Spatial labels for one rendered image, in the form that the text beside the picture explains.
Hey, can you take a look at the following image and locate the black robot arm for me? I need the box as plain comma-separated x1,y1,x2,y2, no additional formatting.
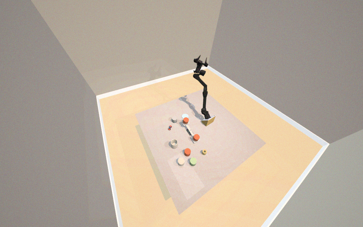
193,60,211,119

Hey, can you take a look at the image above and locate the orange-brown cylinder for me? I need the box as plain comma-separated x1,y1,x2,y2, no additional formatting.
184,148,191,157
193,134,200,141
183,117,189,124

